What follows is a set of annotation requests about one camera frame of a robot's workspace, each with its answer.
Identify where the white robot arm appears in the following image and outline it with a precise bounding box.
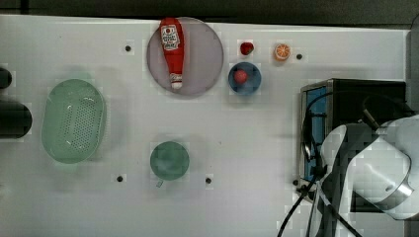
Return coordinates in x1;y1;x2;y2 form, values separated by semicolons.
306;116;418;237

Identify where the black toaster oven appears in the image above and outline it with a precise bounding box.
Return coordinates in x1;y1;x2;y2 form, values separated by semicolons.
301;78;414;201

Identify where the red toy ball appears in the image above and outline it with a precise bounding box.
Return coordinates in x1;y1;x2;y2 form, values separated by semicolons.
233;69;248;84

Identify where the blue bowl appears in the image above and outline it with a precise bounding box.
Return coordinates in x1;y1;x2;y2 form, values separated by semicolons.
227;62;262;96

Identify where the green metal cup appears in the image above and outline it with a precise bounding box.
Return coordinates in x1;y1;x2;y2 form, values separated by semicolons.
150;141;190;188

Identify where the grey round plate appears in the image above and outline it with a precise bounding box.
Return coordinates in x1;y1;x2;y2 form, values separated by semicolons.
146;17;223;96

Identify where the toy strawberry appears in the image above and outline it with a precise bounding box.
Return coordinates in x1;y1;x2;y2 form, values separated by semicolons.
240;41;254;55

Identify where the red ketchup bottle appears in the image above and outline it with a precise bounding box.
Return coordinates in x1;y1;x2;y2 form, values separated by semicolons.
159;18;185;90

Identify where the toy orange half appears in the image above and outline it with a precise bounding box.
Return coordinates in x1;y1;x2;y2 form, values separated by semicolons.
274;43;291;61

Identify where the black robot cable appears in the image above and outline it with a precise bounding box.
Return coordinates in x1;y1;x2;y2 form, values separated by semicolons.
276;89;409;237

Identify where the black cylinder post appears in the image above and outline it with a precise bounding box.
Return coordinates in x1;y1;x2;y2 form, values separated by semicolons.
0;102;33;139

